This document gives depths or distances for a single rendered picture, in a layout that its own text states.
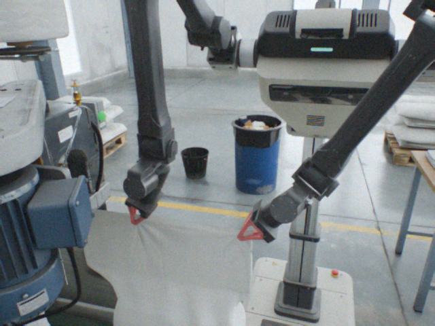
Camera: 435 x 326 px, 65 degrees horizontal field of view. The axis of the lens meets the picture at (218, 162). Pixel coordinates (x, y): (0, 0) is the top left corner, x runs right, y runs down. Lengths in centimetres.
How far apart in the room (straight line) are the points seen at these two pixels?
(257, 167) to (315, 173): 237
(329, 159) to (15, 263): 58
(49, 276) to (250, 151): 251
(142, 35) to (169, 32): 872
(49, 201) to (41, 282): 15
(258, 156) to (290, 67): 200
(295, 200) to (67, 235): 41
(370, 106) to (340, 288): 144
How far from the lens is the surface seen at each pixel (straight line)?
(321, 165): 72
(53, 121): 95
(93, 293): 177
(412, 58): 61
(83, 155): 106
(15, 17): 63
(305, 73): 109
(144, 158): 82
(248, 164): 310
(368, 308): 231
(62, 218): 60
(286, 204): 69
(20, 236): 64
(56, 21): 66
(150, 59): 71
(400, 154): 419
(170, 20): 939
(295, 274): 166
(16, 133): 56
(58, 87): 678
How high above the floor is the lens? 157
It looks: 24 degrees down
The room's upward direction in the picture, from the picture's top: 1 degrees counter-clockwise
